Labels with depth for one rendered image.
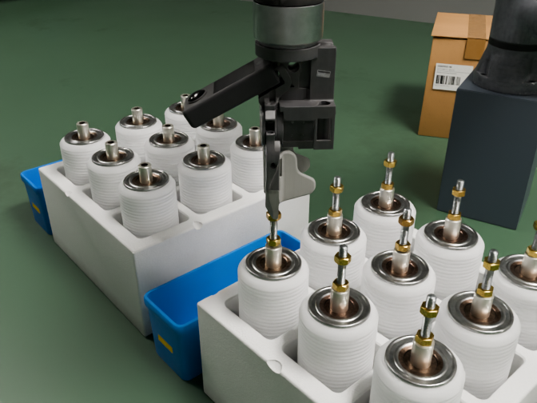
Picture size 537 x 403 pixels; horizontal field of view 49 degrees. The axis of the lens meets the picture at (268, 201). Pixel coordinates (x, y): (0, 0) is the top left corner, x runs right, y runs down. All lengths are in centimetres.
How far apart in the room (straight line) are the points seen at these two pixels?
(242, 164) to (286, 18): 53
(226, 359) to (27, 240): 68
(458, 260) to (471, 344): 16
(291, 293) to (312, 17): 35
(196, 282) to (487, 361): 50
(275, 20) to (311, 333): 35
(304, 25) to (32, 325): 76
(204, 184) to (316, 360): 43
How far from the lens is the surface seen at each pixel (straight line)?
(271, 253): 76
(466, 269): 87
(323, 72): 65
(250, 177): 110
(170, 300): 100
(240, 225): 107
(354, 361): 72
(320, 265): 84
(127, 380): 100
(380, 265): 79
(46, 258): 131
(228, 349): 82
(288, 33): 62
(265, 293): 76
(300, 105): 65
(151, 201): 97
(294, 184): 69
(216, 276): 104
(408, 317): 79
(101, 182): 108
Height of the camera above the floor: 72
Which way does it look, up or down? 30 degrees down
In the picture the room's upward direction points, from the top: straight up
